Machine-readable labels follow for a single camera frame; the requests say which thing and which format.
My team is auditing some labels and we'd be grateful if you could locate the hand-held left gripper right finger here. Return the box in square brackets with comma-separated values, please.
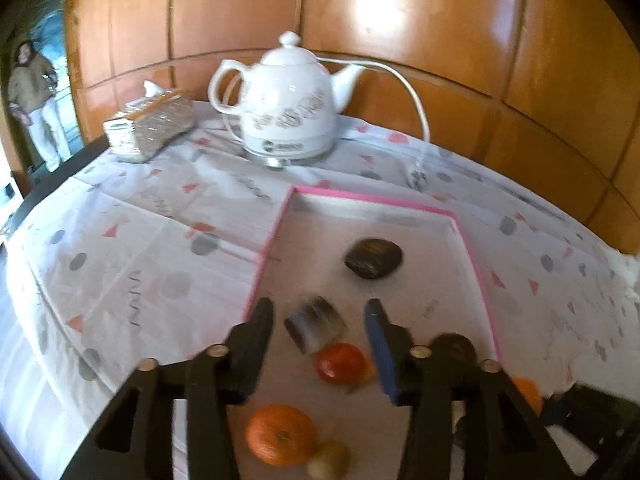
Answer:
[364, 298, 576, 480]

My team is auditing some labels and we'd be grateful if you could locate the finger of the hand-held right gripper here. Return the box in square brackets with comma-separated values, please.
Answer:
[537, 392, 576, 430]

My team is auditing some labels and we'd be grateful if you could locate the white floral electric kettle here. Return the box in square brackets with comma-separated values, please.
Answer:
[208, 31, 370, 154]

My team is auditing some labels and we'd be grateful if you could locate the brown taro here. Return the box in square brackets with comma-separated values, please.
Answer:
[431, 333, 479, 372]

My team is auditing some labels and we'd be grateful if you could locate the dark brown chestnut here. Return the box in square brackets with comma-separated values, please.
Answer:
[344, 237, 404, 280]

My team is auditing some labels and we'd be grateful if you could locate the white patterned tablecloth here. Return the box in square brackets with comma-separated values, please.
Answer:
[0, 100, 640, 480]

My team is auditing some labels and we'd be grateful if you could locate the wooden framed glass door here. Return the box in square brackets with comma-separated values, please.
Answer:
[0, 0, 87, 178]

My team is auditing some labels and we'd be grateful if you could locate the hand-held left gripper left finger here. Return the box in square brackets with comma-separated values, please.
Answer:
[60, 297, 276, 480]

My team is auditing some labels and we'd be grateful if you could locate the white power cord with plug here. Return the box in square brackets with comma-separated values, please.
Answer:
[222, 57, 432, 191]

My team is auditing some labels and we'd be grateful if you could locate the small yellow-green plum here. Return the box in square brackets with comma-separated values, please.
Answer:
[306, 440, 351, 480]

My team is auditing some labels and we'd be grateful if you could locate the red tomato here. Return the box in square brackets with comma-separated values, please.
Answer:
[315, 342, 366, 386]

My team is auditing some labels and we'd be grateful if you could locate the brown mottled block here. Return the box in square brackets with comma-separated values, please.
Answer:
[284, 295, 350, 354]

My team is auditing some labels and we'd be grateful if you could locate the patterned tissue box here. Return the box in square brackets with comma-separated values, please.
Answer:
[103, 80, 196, 164]

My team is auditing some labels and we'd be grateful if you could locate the orange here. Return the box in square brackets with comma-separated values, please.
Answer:
[510, 377, 545, 417]
[245, 404, 319, 467]

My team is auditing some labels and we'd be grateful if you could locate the silver kettle base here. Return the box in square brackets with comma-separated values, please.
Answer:
[242, 136, 334, 168]

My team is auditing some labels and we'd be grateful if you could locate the pink-edged white tray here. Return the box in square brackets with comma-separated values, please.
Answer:
[240, 186, 504, 480]

